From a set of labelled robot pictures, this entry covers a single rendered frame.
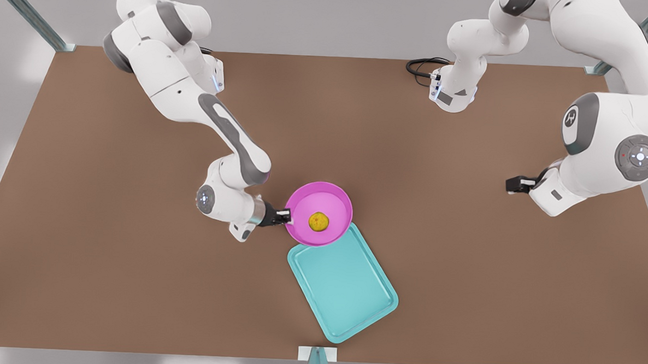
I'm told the orange fruit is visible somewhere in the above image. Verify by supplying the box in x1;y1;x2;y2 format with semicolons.
308;211;331;232

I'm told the pink plate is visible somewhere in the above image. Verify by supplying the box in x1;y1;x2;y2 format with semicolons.
283;180;355;248

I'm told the teal tray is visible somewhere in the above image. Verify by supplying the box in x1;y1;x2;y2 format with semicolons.
284;219;403;347

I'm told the silver frame post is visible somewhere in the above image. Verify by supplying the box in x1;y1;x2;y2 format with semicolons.
0;0;78;53
297;345;338;364
584;0;648;78

